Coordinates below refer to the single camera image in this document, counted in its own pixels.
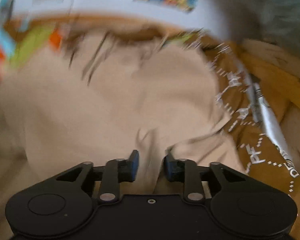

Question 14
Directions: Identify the beige trench coat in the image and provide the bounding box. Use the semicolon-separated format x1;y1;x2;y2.
0;29;246;240

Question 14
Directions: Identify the brown patterned PF blanket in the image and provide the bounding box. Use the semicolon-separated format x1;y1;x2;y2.
162;29;300;218

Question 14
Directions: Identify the colourful striped bedspread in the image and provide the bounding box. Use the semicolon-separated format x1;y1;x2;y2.
0;20;62;80

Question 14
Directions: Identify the grey curtain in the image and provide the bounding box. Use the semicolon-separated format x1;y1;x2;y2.
206;0;300;58

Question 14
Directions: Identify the wooden bed frame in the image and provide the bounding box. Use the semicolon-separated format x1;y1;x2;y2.
4;14;300;168

